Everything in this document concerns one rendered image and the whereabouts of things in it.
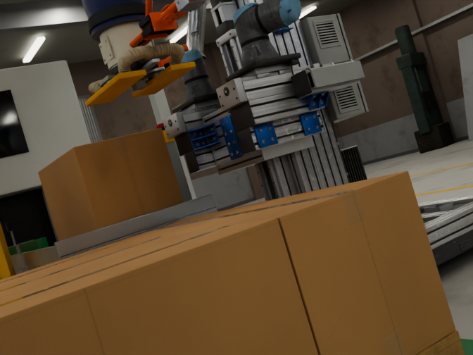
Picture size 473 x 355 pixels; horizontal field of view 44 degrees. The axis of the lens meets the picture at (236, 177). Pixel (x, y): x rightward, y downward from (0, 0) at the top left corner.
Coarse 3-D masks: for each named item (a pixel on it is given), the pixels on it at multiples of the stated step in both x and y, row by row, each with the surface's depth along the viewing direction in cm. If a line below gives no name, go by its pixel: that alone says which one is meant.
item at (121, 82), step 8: (128, 72) 185; (136, 72) 187; (144, 72) 188; (112, 80) 188; (120, 80) 186; (128, 80) 189; (136, 80) 193; (104, 88) 194; (112, 88) 194; (120, 88) 198; (128, 88) 201; (96, 96) 201; (104, 96) 204; (112, 96) 208; (88, 104) 210; (96, 104) 213
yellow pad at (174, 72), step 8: (168, 64) 203; (176, 64) 195; (184, 64) 197; (192, 64) 198; (160, 72) 203; (168, 72) 196; (176, 72) 198; (184, 72) 202; (152, 80) 206; (160, 80) 205; (168, 80) 209; (144, 88) 212; (152, 88) 214; (160, 88) 219; (136, 96) 221
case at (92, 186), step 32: (160, 128) 252; (64, 160) 243; (96, 160) 234; (128, 160) 241; (160, 160) 249; (64, 192) 254; (96, 192) 232; (128, 192) 239; (160, 192) 247; (64, 224) 266; (96, 224) 230
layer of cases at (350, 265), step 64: (320, 192) 154; (384, 192) 134; (128, 256) 133; (192, 256) 108; (256, 256) 114; (320, 256) 122; (384, 256) 131; (0, 320) 90; (64, 320) 95; (128, 320) 100; (192, 320) 106; (256, 320) 112; (320, 320) 120; (384, 320) 128; (448, 320) 138
